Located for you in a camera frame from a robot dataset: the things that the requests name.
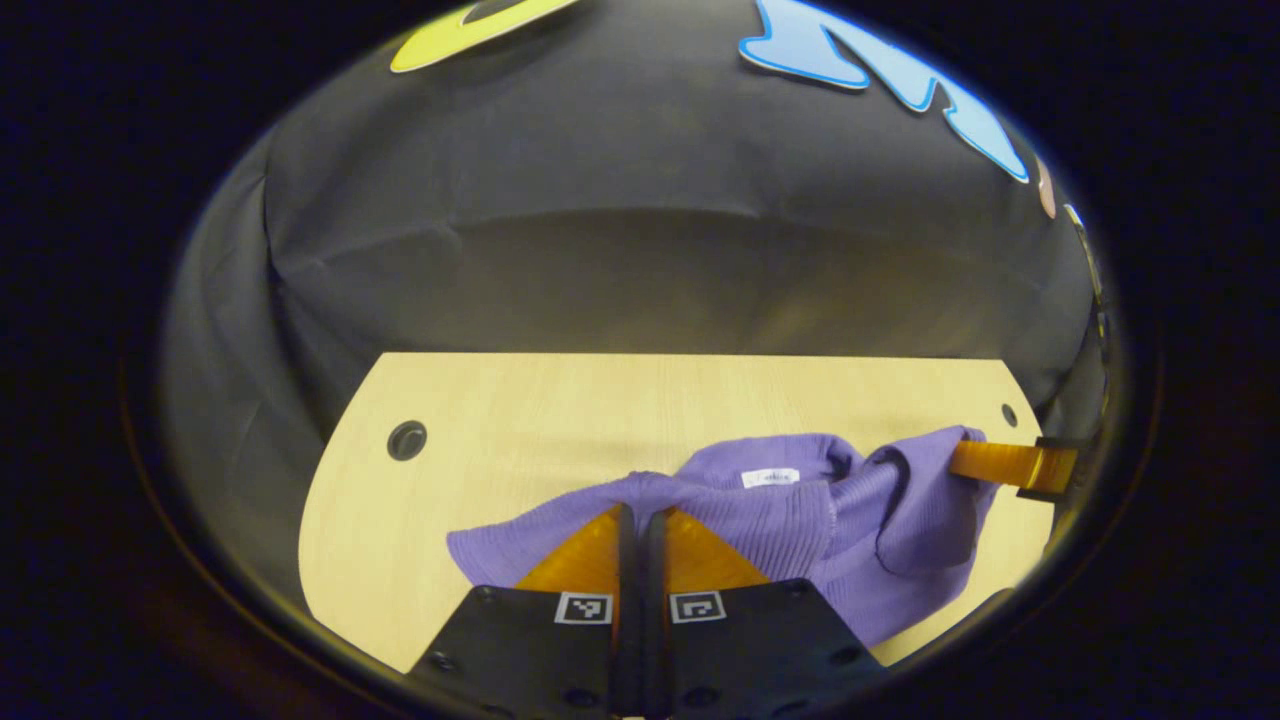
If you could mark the purple jacket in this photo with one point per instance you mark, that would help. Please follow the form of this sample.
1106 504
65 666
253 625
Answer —
880 530

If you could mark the black backdrop cloth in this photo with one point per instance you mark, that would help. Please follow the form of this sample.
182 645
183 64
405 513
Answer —
600 200

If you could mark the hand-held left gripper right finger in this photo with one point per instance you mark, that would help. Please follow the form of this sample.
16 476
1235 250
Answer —
655 620

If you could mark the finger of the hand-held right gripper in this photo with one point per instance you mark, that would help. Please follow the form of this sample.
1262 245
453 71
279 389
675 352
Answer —
1000 463

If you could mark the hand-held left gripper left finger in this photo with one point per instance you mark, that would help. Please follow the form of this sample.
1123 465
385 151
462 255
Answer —
627 620

